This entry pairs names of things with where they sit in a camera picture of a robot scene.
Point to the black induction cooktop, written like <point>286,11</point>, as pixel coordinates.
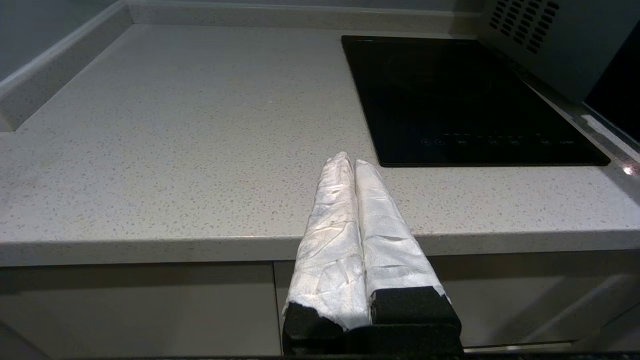
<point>450,95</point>

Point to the silver microwave oven body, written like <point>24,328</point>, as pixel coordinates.
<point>565,45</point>

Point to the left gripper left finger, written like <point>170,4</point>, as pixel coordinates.
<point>330,250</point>

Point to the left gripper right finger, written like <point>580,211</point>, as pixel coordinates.
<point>390,245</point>

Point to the microwave door with dark glass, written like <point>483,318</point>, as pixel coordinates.
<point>617,90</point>

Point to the grey cabinet door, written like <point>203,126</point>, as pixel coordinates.
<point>525,295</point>
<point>140,310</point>

